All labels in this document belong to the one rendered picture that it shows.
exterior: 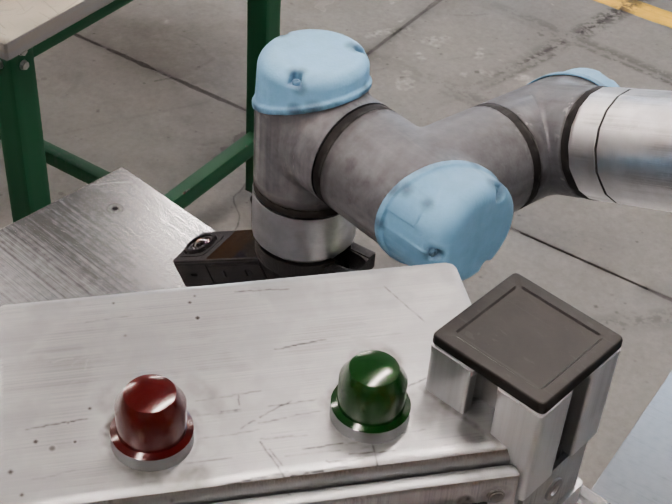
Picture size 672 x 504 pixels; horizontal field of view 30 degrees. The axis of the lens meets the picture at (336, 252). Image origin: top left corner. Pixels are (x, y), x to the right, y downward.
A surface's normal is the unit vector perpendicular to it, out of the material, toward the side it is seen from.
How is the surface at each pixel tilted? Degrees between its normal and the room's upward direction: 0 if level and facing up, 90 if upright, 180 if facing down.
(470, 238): 90
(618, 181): 105
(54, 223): 0
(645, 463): 0
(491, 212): 90
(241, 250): 29
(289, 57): 1
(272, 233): 89
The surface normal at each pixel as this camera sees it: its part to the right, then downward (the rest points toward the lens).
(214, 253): -0.38, -0.83
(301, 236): -0.10, 0.64
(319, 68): 0.05, -0.76
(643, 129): -0.65, -0.40
